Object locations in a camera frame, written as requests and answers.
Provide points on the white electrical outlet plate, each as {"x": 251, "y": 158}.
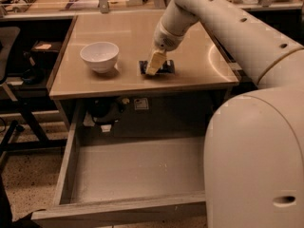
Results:
{"x": 141, "y": 104}

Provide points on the black device under counter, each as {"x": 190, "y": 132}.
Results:
{"x": 105, "y": 110}

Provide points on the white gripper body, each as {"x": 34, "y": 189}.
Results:
{"x": 166, "y": 39}

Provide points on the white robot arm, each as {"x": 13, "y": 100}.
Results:
{"x": 254, "y": 143}

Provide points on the blue rxbar blueberry wrapper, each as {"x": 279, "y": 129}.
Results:
{"x": 167, "y": 68}

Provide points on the grey office chair left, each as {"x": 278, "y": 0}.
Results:
{"x": 8, "y": 36}

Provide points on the black box under bench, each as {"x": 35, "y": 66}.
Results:
{"x": 45, "y": 53}

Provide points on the open grey wooden drawer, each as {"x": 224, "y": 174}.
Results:
{"x": 147, "y": 167}

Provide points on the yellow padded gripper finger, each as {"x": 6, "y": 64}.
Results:
{"x": 155, "y": 61}

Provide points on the white ceramic bowl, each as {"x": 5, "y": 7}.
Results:
{"x": 100, "y": 57}

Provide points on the black coiled tool on bench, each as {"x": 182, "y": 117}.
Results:
{"x": 22, "y": 5}

